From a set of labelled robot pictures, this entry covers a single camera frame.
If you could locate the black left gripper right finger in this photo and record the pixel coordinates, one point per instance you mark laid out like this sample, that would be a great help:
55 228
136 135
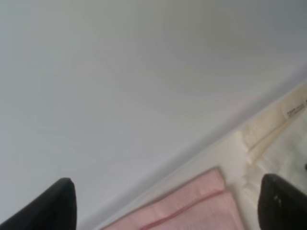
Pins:
281 206

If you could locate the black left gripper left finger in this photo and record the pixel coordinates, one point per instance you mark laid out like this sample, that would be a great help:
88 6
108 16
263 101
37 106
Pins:
54 209

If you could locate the pink towel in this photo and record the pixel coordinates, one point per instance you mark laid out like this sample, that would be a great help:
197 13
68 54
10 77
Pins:
203 203

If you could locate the cream white towel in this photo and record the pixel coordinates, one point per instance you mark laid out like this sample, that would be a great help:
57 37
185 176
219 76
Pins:
276 142

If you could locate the white rectangular plastic tray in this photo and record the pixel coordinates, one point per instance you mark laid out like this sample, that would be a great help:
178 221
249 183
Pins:
116 94

